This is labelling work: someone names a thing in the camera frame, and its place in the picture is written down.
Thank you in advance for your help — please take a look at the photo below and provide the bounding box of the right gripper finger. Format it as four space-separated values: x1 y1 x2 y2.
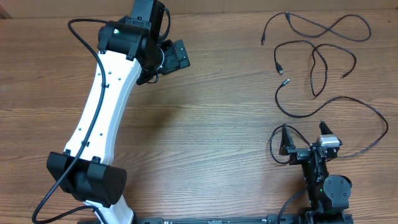
279 124 295 155
319 121 333 135

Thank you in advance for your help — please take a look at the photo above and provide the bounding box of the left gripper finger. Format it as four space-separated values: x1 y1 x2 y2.
136 70 159 85
174 40 190 69

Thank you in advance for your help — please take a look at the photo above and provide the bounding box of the black usb cable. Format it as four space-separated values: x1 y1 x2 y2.
269 78 389 165
260 11 373 46
273 40 358 98

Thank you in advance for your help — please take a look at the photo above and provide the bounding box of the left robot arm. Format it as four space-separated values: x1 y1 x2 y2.
47 0 190 223

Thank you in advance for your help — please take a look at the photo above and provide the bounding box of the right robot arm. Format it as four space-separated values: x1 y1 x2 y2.
277 121 353 224

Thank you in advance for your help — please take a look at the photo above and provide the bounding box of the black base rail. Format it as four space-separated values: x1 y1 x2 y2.
77 213 301 224

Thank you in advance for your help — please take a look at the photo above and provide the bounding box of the cardboard wall panel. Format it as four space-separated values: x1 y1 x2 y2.
1 0 397 19

